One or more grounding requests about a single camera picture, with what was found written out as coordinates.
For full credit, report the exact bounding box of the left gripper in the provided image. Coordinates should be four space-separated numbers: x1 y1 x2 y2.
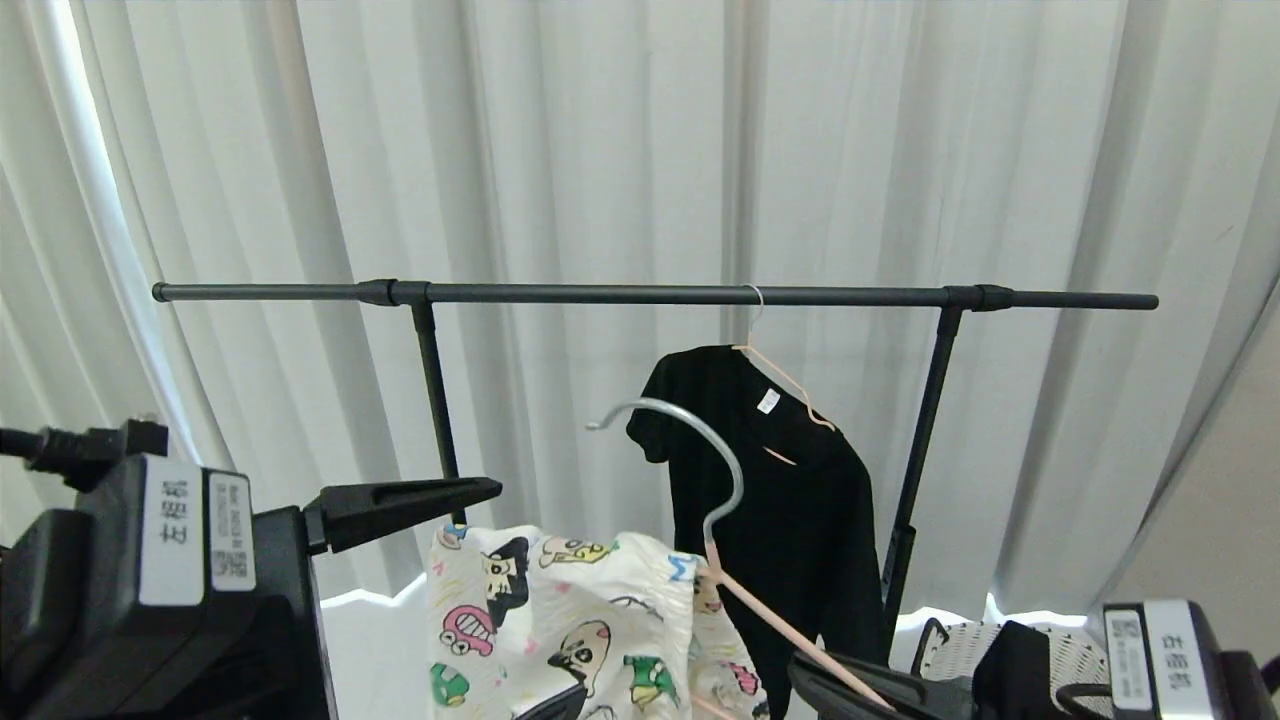
250 476 592 720

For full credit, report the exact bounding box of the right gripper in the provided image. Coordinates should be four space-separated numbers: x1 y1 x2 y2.
787 619 1077 720

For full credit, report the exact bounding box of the cream printed garment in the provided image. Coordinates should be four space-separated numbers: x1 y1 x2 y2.
427 521 772 720

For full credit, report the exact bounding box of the pink clothes hanger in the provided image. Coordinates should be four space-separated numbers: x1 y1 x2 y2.
732 286 837 467
586 397 897 720

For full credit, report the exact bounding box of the black garment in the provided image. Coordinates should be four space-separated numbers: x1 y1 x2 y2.
626 344 887 717

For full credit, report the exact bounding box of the white laundry basket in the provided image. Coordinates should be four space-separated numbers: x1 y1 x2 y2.
909 616 1117 717

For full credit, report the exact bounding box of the black clothes rack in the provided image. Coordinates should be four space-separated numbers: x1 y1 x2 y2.
151 279 1160 663

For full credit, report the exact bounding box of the white curtain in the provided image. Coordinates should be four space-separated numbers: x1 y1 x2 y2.
0 0 1280 641

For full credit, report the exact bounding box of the black cable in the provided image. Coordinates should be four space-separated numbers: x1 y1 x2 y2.
1054 681 1113 720
0 418 170 493

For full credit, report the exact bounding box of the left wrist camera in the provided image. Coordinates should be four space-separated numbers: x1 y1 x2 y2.
0 450 260 720

